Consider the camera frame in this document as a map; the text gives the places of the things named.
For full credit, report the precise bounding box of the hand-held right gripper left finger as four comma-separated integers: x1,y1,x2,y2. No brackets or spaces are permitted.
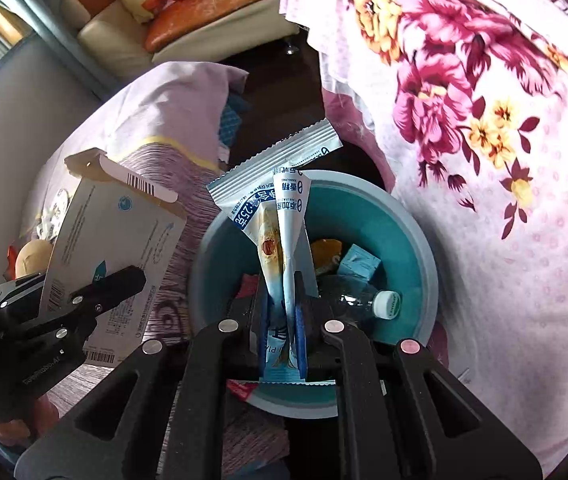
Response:
14,295,275,480

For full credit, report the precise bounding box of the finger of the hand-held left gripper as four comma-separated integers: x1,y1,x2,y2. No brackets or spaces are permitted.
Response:
19,267,147,361
0,272,47,311

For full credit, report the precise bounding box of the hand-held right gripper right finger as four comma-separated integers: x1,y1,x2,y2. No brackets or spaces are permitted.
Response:
291,270,545,480

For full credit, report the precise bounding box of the clear plastic water bottle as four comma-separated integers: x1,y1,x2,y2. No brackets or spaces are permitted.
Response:
314,275,404,331

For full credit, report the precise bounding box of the white cardboard box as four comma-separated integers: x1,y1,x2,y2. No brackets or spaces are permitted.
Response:
39,147,188,366

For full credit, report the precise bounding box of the blue milk carton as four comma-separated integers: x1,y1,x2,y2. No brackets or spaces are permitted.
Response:
336,244,382,281

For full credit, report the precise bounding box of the teal round bin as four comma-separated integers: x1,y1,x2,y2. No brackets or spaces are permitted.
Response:
187,170,438,420

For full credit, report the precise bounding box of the white blue snack packet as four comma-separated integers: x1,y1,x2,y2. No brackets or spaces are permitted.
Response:
206,119,341,383

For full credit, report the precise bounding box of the person's left hand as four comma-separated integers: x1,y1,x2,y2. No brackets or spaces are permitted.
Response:
0,395,60,448

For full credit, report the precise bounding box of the purple striped table cloth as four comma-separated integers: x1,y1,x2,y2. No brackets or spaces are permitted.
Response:
14,60,290,476

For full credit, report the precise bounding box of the blue checked cloth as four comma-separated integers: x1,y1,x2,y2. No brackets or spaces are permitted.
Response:
216,92,252,151

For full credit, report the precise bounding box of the pink floral blanket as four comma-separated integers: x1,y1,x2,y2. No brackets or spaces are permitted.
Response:
280,0,568,476

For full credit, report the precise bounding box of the pink bed sheet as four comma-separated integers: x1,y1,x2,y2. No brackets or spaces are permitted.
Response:
321,87,397,193

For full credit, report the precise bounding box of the cream leather sofa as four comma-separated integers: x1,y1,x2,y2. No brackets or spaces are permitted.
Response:
61,0,301,66

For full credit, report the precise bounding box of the grey-blue curtain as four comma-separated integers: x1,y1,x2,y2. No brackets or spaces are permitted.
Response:
0,0,130,103

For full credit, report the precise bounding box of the orange seat cushion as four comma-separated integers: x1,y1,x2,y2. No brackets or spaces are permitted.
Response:
145,0,285,53

